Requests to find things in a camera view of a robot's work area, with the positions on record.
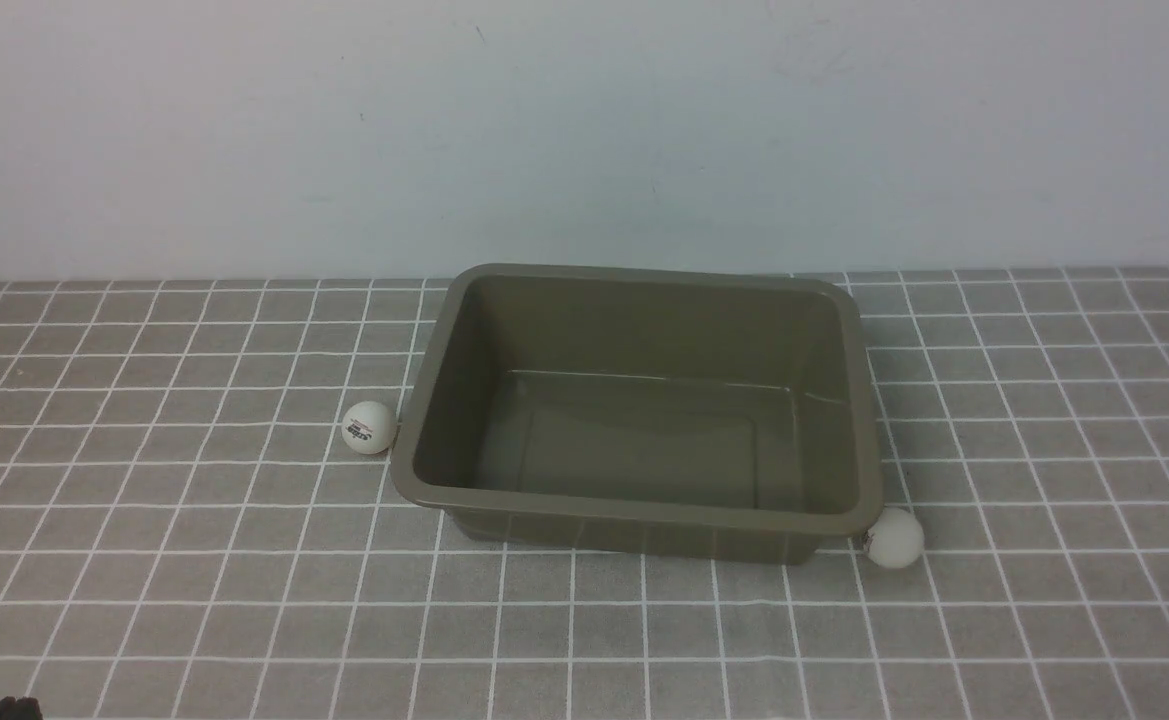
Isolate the grey checked tablecloth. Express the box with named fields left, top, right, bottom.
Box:
left=0, top=266, right=1169, bottom=719

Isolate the olive green plastic bin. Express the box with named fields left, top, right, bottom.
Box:
left=390, top=264, right=885, bottom=565

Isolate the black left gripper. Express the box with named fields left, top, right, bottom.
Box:
left=0, top=695, right=44, bottom=720

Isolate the plain white table-tennis ball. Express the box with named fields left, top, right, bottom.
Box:
left=862, top=507, right=924, bottom=569

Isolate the white ball with logo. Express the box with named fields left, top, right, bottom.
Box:
left=340, top=400, right=397, bottom=455

